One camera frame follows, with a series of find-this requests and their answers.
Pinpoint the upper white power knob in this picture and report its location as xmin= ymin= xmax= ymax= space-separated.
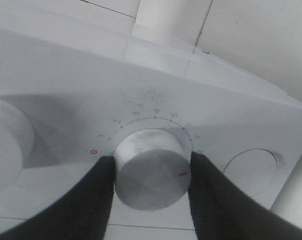
xmin=0 ymin=100 xmax=34 ymax=191

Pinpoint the white round post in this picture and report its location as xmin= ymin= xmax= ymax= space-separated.
xmin=132 ymin=0 xmax=185 ymax=46

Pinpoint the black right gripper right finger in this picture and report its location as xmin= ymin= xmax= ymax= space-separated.
xmin=188 ymin=152 xmax=302 ymax=240

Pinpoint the white timer knob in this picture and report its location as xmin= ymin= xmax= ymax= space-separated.
xmin=114 ymin=128 xmax=191 ymax=211

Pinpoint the white microwave oven body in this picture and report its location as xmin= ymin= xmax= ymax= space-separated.
xmin=0 ymin=27 xmax=302 ymax=233

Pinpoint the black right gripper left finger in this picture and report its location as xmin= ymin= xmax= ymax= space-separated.
xmin=0 ymin=156 xmax=116 ymax=240

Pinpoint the round white door button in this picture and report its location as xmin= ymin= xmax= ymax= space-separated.
xmin=223 ymin=148 xmax=278 ymax=197

